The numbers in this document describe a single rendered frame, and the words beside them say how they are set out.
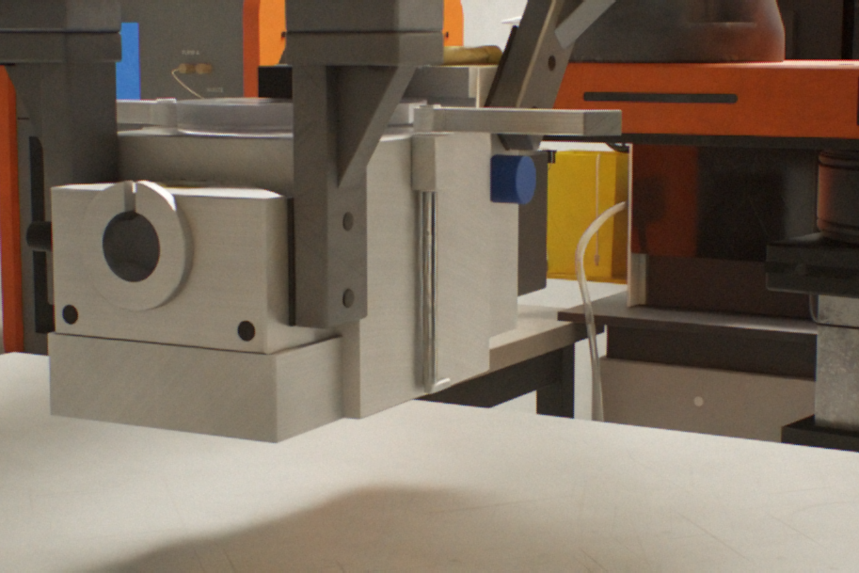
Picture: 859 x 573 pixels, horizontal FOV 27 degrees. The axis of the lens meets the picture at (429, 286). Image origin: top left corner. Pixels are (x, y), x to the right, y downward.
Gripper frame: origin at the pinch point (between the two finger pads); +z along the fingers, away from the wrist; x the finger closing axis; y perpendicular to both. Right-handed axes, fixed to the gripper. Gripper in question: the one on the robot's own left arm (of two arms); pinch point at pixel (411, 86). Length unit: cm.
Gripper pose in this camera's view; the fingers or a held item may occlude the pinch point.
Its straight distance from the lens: 68.5
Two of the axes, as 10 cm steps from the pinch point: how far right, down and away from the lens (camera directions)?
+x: 8.8, 0.7, -4.6
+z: -3.0, 8.4, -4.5
